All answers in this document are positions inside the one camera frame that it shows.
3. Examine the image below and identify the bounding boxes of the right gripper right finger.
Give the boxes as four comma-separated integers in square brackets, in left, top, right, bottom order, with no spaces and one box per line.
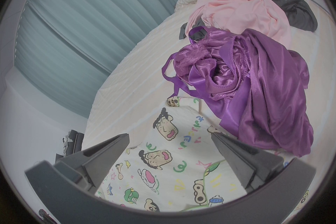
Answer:
[211,132,285,190]

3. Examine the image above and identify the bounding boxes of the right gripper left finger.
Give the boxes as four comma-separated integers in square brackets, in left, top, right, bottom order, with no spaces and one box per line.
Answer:
[54,133,130,190]

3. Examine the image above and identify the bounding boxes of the white printed pyjama top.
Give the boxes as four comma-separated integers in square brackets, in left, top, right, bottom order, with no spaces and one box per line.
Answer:
[94,96,311,213]

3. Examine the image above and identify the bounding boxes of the dark grey chest of drawers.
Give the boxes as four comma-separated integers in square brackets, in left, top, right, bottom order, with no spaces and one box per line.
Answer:
[55,129,85,163]

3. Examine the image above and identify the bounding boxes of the crumpled pale cloth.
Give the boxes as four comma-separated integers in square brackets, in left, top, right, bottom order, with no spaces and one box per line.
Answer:
[62,132,73,151]

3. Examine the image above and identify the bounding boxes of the purple satin garment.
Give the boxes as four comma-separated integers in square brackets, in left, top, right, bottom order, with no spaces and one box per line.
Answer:
[161,27,314,158]

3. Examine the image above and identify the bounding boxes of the bed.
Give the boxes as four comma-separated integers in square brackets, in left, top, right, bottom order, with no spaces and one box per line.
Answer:
[83,0,332,166]

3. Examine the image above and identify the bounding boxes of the blue-green curtain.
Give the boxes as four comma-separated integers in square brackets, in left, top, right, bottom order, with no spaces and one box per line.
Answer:
[14,0,185,120]

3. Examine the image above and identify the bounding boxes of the pink garment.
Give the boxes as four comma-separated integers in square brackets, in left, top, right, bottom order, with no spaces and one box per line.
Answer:
[188,0,292,51]

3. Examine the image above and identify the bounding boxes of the black garment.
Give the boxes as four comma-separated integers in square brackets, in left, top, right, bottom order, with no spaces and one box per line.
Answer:
[179,0,319,41]

